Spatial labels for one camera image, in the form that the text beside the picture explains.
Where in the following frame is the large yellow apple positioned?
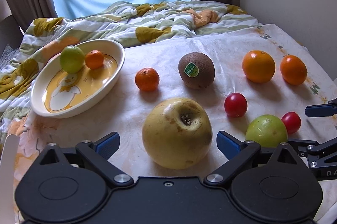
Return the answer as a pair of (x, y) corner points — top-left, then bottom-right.
(142, 97), (213, 170)

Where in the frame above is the brown kiwi with green sticker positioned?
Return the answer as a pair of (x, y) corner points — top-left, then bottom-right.
(178, 52), (215, 89)

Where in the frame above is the grey patterned pillow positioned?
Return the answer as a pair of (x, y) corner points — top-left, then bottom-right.
(0, 45), (21, 74)

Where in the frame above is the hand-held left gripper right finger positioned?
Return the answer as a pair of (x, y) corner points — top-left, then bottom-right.
(204, 130), (309, 186)

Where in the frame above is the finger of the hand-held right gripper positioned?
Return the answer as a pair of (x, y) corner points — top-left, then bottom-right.
(288, 137), (337, 169)
(305, 98), (337, 118)

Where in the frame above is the large green apple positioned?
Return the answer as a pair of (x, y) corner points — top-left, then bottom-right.
(245, 114), (288, 148)

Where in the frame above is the medium orange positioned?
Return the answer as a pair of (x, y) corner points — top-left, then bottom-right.
(280, 55), (308, 86)

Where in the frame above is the floral striped blanket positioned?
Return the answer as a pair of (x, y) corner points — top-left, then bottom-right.
(0, 0), (262, 122)

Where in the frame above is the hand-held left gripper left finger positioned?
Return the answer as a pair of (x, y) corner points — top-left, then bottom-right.
(36, 131), (134, 188)

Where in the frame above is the grey headboard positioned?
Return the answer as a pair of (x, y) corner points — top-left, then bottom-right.
(0, 15), (25, 56)

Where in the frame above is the small green apple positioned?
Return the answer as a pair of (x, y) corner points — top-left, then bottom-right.
(60, 45), (85, 74)

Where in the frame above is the red cherry tomato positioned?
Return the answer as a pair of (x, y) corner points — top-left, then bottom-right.
(281, 111), (302, 134)
(224, 93), (248, 118)

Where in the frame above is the large orange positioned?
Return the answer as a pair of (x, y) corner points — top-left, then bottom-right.
(242, 50), (276, 83)

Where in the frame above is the small mandarin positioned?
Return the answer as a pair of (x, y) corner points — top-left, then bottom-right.
(135, 67), (160, 91)
(85, 50), (105, 70)

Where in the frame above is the cream bowl with duck print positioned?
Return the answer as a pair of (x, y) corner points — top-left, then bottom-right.
(30, 39), (126, 118)

